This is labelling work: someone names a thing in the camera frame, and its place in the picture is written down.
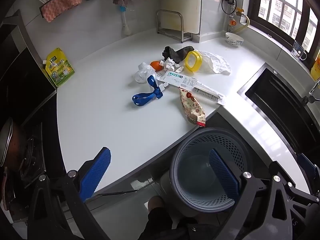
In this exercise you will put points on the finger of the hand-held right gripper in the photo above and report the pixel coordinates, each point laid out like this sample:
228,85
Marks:
303,222
306,165

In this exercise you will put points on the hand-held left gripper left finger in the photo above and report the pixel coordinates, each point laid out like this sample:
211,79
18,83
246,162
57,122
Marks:
96,175

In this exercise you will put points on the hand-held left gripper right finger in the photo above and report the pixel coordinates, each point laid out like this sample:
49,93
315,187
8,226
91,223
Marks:
223,175

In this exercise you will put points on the grey perforated waste basket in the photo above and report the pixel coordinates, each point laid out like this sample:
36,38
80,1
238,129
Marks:
195,170

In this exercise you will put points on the red patterned snack packet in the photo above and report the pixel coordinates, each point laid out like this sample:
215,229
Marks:
192,107

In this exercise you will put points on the syringe blister package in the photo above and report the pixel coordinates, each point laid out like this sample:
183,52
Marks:
207,93

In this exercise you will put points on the white toothpaste box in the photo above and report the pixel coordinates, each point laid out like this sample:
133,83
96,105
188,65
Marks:
180,80

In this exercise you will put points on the white paper napkin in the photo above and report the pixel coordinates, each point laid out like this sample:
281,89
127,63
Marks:
220,65

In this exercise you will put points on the clear plastic bag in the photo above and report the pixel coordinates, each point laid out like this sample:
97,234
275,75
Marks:
143,73

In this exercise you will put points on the clear plastic cup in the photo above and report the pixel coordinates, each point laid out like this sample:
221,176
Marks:
205,63

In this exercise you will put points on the checked paper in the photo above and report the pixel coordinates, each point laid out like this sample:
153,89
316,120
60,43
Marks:
171,65

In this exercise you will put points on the orange tangerine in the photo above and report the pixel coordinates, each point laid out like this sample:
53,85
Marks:
155,65

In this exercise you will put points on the dark grey cloth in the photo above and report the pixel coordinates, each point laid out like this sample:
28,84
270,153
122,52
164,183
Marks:
177,53

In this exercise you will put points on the gas stove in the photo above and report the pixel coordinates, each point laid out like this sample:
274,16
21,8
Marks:
32,155

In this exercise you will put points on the steel faucet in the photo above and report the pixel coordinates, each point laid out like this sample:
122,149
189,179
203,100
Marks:
311,95

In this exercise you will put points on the black kitchen sink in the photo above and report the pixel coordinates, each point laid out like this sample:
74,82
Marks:
275,97

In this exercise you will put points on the yellow oil bottle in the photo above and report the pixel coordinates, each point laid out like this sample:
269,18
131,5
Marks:
316,67

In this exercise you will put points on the yellow green seasoning pouch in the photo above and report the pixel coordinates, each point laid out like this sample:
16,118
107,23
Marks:
58,67

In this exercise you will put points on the printed glass mug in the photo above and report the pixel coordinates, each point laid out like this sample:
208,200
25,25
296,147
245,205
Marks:
298,51

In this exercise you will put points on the white blue patterned bowl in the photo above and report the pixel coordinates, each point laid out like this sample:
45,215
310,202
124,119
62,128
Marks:
234,40

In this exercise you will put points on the white regulator orange knob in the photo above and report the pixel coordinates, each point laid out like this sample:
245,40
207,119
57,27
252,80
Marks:
231,23

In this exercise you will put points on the steel board rack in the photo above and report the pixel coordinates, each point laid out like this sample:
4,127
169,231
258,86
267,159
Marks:
181,25

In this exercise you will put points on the blue white bottle brush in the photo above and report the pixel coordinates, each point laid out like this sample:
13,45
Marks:
124,20

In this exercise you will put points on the yellow gas valve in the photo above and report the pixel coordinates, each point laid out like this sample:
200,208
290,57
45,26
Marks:
239,12

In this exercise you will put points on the dark framed window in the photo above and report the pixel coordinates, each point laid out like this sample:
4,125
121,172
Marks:
255,0

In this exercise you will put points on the black gas valve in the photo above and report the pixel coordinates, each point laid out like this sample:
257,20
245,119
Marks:
230,0

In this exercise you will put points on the pink dish cloth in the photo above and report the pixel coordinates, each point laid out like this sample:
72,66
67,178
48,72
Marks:
62,2

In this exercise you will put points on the white cutting board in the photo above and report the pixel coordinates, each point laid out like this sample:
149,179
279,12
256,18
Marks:
180,0

